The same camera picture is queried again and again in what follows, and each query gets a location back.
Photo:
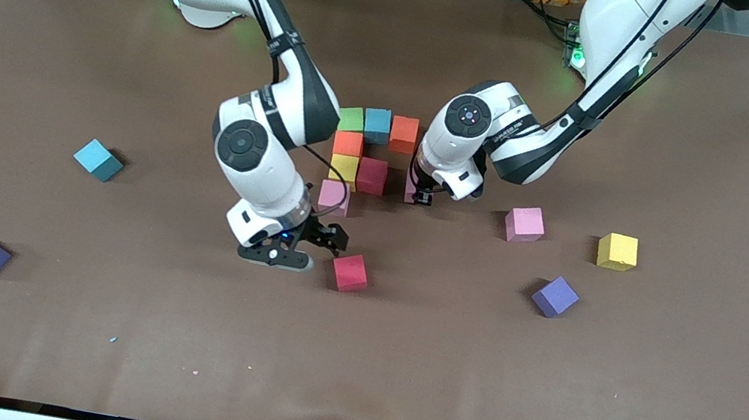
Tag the teal foam cube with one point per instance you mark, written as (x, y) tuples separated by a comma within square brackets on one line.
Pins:
[(377, 126), (96, 157)]

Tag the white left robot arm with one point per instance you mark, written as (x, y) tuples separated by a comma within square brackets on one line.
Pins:
[(601, 35)]

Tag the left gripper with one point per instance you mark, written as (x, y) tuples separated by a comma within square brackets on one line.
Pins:
[(423, 193)]

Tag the brown table cover sheet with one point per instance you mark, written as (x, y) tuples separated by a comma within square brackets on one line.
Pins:
[(347, 373)]

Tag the red foam cube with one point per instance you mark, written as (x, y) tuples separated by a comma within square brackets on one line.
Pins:
[(372, 176), (350, 272)]

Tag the green foam cube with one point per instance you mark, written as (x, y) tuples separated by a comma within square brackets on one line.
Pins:
[(351, 119)]

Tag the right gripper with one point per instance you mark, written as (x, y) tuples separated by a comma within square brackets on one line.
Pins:
[(320, 231)]

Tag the orange foam cube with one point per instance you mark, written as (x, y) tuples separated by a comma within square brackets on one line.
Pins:
[(348, 143), (403, 134)]

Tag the pink foam cube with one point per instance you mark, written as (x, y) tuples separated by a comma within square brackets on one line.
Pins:
[(333, 195), (409, 191), (524, 224)]

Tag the yellow foam cube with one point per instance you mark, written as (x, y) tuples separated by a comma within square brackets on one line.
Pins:
[(345, 169), (617, 251)]

